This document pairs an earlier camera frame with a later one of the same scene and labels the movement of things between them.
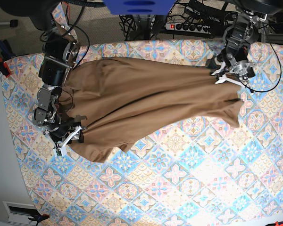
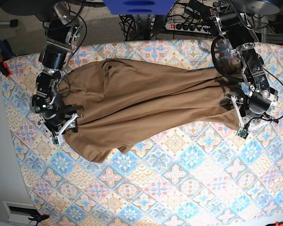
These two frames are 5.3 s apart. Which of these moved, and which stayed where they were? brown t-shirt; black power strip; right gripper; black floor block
Moved: right gripper
Stayed: black power strip; black floor block; brown t-shirt
